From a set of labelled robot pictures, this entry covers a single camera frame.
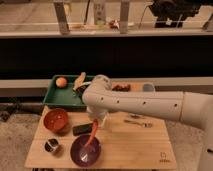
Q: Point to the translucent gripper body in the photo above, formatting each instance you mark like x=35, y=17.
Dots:
x=102, y=119

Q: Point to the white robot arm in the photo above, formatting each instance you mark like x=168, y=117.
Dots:
x=194, y=109

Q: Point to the purple bowl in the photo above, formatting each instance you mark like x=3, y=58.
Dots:
x=85, y=156

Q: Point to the red bowl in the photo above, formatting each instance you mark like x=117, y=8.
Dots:
x=55, y=120

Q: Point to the black rectangular block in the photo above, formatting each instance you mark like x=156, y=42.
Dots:
x=82, y=129

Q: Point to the wooden table board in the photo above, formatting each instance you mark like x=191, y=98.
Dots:
x=123, y=146

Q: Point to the dark red grape bunch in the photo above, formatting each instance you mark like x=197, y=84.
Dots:
x=122, y=88

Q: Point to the metal fork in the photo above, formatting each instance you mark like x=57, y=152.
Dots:
x=145, y=125

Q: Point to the green plastic tray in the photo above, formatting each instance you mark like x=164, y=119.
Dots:
x=63, y=97

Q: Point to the orange fruit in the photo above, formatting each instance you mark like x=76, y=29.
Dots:
x=61, y=82

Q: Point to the blue cup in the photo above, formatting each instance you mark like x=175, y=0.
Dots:
x=148, y=87

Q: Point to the small metal cup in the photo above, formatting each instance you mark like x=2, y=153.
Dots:
x=52, y=146

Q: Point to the clear bottle in background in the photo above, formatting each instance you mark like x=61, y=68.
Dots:
x=99, y=10

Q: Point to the black machine in background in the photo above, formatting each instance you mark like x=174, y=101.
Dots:
x=172, y=13

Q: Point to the grey metal post right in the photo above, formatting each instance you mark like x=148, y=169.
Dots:
x=124, y=13

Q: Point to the grey metal post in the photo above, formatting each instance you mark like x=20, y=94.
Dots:
x=61, y=17
x=124, y=13

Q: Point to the grey metal post left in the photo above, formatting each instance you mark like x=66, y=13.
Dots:
x=61, y=17

